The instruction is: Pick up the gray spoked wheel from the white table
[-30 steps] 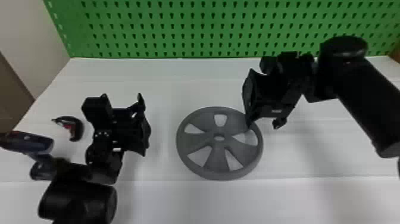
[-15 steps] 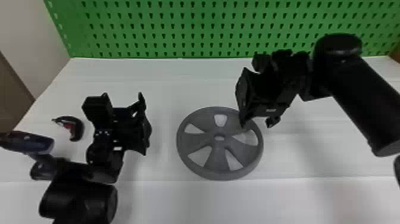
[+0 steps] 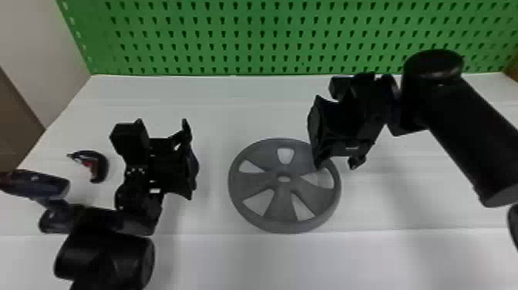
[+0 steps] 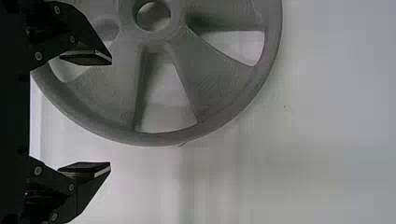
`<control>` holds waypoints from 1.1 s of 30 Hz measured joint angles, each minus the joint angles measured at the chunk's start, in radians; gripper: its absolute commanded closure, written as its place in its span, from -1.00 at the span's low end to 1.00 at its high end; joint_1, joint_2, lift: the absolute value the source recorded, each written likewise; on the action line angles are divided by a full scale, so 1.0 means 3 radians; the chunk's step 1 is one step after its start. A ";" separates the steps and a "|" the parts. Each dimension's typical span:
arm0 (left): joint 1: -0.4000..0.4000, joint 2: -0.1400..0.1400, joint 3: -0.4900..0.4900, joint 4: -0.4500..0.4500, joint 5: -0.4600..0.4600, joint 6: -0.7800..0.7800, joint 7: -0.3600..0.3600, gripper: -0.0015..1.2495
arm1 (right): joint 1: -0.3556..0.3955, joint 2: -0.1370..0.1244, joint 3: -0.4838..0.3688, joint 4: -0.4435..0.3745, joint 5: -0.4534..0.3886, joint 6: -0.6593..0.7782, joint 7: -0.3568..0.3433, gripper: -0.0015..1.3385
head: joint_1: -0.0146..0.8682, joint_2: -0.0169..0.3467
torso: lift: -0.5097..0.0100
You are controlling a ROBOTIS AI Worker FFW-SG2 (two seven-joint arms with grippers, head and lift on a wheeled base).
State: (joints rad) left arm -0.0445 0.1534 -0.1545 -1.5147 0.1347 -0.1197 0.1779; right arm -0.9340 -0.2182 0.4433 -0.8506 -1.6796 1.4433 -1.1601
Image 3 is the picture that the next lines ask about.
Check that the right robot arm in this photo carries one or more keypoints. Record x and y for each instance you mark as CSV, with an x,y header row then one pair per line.
x,y
457,117

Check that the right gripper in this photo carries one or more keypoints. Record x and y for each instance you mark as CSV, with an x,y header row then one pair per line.
x,y
362,125

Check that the grey wheel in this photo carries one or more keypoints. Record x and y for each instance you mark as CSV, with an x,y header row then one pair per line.
x,y
283,190

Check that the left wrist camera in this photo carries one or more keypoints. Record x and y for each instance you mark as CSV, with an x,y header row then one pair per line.
x,y
130,139

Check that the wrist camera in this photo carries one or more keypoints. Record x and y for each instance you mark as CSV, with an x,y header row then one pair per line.
x,y
130,139
323,129

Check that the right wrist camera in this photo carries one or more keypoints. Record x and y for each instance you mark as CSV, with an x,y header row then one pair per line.
x,y
323,129

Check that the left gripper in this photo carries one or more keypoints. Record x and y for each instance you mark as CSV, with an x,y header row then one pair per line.
x,y
176,170

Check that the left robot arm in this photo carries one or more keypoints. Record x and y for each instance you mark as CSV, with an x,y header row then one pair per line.
x,y
105,259

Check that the drill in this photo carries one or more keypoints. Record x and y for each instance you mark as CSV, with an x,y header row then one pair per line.
x,y
36,186

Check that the white panel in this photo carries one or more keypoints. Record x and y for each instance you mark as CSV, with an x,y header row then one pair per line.
x,y
36,60

